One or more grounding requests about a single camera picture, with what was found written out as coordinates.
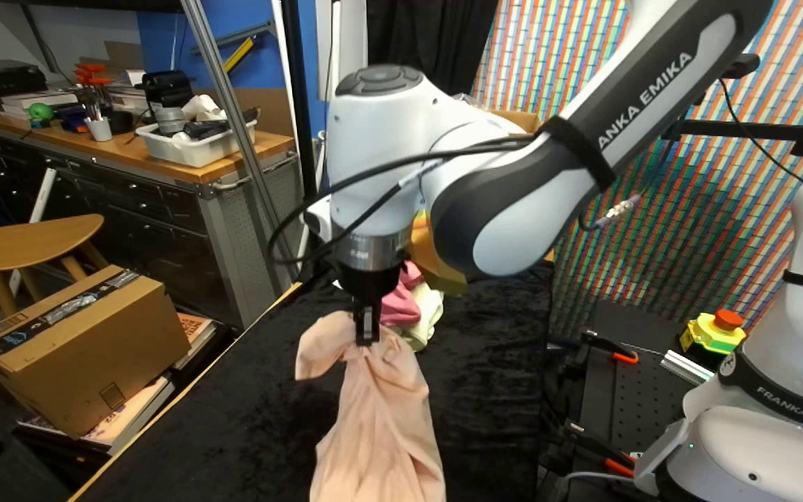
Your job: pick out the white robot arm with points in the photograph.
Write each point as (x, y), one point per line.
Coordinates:
(493, 195)

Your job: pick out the brown cardboard box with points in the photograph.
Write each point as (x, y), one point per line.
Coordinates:
(81, 354)

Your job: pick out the white tray with items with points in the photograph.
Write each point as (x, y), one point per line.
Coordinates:
(194, 147)

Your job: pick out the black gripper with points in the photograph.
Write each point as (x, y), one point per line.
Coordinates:
(367, 292)

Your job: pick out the emergency stop button yellow red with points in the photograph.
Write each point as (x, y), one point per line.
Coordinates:
(714, 333)

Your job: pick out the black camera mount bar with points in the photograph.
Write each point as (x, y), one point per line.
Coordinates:
(744, 130)

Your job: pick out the silver diagonal metal pole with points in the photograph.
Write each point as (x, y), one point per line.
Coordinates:
(256, 178)

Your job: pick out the black velvet table cloth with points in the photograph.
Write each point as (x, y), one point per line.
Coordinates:
(250, 427)

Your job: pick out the pink cloth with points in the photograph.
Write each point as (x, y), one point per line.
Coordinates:
(401, 306)

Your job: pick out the wooden workbench with drawers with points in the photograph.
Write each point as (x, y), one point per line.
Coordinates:
(199, 231)

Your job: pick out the cream beige shirt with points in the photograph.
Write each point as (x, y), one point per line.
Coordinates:
(384, 443)

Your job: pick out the pale green white cloth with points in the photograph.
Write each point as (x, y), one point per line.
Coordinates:
(431, 312)

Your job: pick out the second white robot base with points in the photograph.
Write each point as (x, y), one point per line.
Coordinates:
(744, 430)

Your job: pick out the wooden stool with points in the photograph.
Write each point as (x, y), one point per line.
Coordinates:
(26, 248)

